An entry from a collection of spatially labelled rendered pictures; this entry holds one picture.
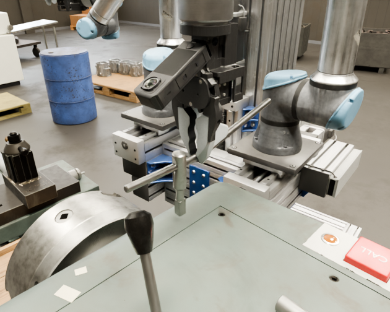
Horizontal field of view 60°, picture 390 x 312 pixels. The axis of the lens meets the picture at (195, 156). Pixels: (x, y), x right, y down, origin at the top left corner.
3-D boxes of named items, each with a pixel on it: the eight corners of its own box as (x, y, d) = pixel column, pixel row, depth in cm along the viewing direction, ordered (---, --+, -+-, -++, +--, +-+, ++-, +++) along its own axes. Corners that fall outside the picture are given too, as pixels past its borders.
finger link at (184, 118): (214, 151, 59) (218, 101, 55) (190, 163, 56) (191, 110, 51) (201, 145, 61) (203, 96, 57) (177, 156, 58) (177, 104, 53)
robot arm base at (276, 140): (266, 131, 116) (269, 103, 111) (309, 143, 108) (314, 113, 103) (243, 147, 105) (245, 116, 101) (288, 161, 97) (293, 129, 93)
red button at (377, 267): (398, 264, 51) (402, 254, 50) (384, 287, 47) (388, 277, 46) (358, 244, 55) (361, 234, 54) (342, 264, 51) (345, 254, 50)
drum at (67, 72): (79, 107, 482) (69, 44, 442) (106, 115, 453) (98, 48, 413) (43, 119, 441) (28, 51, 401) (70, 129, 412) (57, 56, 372)
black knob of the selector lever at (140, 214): (165, 248, 38) (163, 214, 36) (142, 264, 36) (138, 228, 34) (143, 231, 41) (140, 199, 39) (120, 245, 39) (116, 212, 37)
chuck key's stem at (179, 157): (179, 219, 56) (178, 157, 51) (171, 213, 57) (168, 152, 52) (189, 213, 57) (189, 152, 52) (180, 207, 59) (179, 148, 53)
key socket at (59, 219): (80, 218, 66) (75, 208, 65) (75, 232, 64) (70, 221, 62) (64, 221, 67) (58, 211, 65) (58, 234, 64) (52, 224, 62)
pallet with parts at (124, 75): (174, 89, 557) (174, 66, 540) (133, 104, 492) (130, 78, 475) (119, 77, 629) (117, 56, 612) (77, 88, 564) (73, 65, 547)
